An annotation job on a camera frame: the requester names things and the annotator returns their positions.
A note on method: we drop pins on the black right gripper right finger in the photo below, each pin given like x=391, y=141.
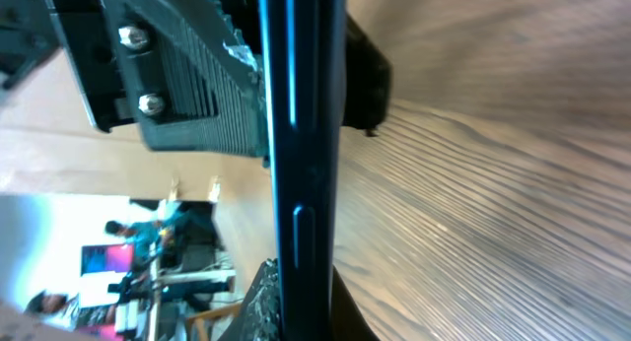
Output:
x=347, y=322

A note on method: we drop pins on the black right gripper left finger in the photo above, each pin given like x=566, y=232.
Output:
x=259, y=318

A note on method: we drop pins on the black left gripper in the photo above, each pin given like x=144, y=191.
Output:
x=180, y=68

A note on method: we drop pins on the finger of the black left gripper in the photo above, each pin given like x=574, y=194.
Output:
x=368, y=81

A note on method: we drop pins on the Samsung Galaxy smartphone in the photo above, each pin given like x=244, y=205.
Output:
x=303, y=43

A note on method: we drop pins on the wooden chair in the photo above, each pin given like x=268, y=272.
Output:
x=198, y=327

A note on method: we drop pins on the person in green sleeve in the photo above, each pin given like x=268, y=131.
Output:
x=149, y=239

